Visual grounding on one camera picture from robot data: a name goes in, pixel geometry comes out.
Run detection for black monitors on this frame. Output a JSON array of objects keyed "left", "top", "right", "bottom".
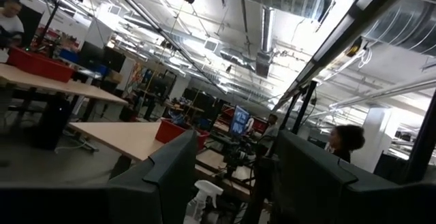
[{"left": 78, "top": 41, "right": 127, "bottom": 74}]

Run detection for white trigger spray bottle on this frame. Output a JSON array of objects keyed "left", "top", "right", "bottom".
[{"left": 183, "top": 179, "right": 225, "bottom": 224}]

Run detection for black computer tower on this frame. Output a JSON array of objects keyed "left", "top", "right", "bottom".
[{"left": 32, "top": 94, "right": 73, "bottom": 151}]

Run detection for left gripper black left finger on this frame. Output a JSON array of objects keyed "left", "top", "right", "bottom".
[{"left": 0, "top": 129, "right": 199, "bottom": 224}]

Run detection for black overhead frame beam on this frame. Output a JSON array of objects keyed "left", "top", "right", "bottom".
[{"left": 271, "top": 0, "right": 422, "bottom": 113}]

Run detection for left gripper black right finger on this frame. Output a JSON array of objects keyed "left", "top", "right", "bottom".
[{"left": 271, "top": 129, "right": 436, "bottom": 224}]

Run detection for light wood table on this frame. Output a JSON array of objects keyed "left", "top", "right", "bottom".
[
  {"left": 67, "top": 121, "right": 165, "bottom": 163},
  {"left": 0, "top": 63, "right": 129, "bottom": 106}
]

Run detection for black frame post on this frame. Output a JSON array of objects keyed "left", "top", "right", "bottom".
[
  {"left": 403, "top": 89, "right": 436, "bottom": 186},
  {"left": 291, "top": 80, "right": 320, "bottom": 135}
]

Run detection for person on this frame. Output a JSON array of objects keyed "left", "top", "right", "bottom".
[
  {"left": 257, "top": 113, "right": 281, "bottom": 157},
  {"left": 0, "top": 0, "right": 25, "bottom": 50},
  {"left": 325, "top": 124, "right": 367, "bottom": 164}
]

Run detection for monitor with blue screen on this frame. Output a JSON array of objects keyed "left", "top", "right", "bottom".
[{"left": 229, "top": 104, "right": 252, "bottom": 138}]

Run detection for blue plastic bin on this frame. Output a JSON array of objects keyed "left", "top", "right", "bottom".
[{"left": 59, "top": 48, "right": 82, "bottom": 65}]

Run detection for red plastic bin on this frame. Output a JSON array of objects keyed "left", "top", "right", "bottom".
[
  {"left": 155, "top": 117, "right": 211, "bottom": 150},
  {"left": 6, "top": 46, "right": 76, "bottom": 84}
]

